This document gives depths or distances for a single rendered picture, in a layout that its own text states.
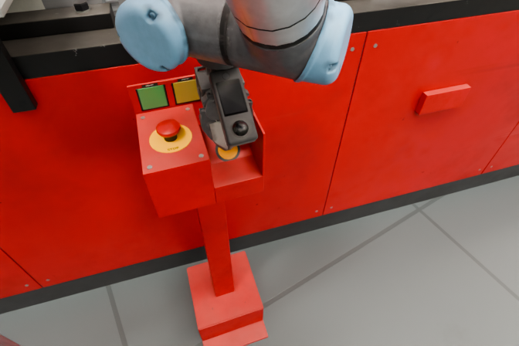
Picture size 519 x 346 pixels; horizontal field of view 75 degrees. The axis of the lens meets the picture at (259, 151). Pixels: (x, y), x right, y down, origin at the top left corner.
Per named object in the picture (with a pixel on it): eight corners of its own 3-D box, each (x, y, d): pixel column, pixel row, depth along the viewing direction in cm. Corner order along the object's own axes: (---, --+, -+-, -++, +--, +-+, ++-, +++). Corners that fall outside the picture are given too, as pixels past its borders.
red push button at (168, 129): (161, 150, 56) (156, 135, 54) (158, 135, 59) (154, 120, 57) (184, 145, 57) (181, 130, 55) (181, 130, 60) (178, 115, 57)
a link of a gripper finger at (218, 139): (222, 132, 67) (218, 96, 60) (229, 154, 64) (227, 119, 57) (206, 135, 67) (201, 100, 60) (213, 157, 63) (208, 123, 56)
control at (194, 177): (158, 218, 60) (132, 147, 48) (150, 157, 71) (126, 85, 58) (263, 191, 65) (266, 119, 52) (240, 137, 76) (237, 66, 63)
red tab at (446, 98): (418, 115, 99) (427, 96, 94) (414, 111, 100) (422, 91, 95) (461, 106, 102) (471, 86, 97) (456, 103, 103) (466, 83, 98)
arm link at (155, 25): (205, 15, 27) (255, -34, 34) (93, -5, 30) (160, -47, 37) (215, 92, 33) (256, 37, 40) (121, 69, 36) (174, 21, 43)
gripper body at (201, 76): (236, 87, 62) (235, 26, 53) (250, 118, 57) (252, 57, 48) (195, 94, 60) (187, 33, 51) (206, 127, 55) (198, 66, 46)
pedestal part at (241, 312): (206, 360, 102) (201, 348, 94) (191, 283, 119) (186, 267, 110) (268, 337, 107) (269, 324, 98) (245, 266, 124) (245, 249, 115)
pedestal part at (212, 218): (215, 297, 104) (192, 188, 65) (212, 279, 108) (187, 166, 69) (235, 291, 105) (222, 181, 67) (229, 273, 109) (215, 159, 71)
